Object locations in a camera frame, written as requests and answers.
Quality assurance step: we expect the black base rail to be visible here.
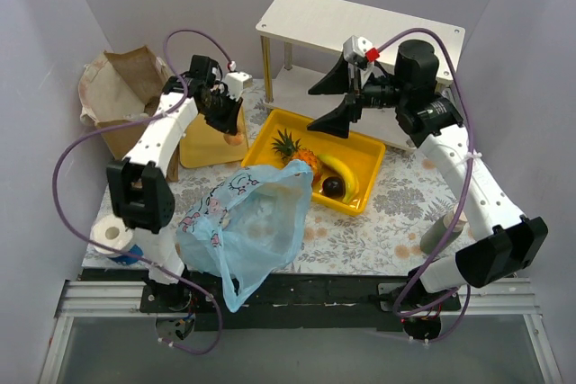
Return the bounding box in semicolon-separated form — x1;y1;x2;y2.
139;266;460;331

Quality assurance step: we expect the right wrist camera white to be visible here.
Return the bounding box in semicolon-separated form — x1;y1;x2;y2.
343;35;380;86

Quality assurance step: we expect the beige round biscuit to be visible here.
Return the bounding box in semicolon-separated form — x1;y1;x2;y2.
223;132;245;147

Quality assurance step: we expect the deep yellow bin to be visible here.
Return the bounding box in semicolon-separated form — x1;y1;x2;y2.
241;109;386;216

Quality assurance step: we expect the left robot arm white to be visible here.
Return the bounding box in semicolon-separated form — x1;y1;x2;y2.
106;55;251;312

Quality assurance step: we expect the toy pineapple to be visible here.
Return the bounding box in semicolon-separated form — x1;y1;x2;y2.
272;129;322;183

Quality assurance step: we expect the blue white packet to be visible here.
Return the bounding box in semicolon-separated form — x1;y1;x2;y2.
110;245;142;265

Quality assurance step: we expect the purple cable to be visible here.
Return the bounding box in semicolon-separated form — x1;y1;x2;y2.
51;29;239;355
375;28;476;343

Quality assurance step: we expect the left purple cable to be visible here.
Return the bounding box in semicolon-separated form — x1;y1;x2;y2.
51;29;239;355

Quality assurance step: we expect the blue plastic grocery bag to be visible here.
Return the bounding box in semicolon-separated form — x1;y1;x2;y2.
176;160;313;313

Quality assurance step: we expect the white toilet paper roll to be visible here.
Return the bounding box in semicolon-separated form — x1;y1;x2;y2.
90;214;135;258

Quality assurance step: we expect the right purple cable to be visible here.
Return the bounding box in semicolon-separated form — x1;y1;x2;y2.
375;28;476;343

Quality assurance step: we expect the grey bottle beige cap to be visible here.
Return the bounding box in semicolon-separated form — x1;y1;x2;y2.
419;210;467;255

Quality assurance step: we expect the brown paper bag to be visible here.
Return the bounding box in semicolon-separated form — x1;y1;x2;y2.
78;45;181;183

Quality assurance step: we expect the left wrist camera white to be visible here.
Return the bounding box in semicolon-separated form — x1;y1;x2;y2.
223;72;252;100

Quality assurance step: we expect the white two-tier shelf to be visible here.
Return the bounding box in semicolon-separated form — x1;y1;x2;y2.
256;0;465;150

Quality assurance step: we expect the dark brown chocolate bun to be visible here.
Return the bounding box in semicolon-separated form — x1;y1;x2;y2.
320;176;346;200

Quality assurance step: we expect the floral table mat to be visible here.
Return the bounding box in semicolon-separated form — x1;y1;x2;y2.
170;80;455;276

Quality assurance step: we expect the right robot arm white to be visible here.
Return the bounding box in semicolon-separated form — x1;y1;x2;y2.
308;36;548;310

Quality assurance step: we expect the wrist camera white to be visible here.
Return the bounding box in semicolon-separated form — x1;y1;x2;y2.
223;72;252;100
343;35;380;86

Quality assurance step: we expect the flat yellow tray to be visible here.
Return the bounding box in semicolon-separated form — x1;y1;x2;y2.
179;108;248;169

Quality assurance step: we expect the yellow banana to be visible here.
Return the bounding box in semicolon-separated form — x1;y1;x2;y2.
318;154;360;204

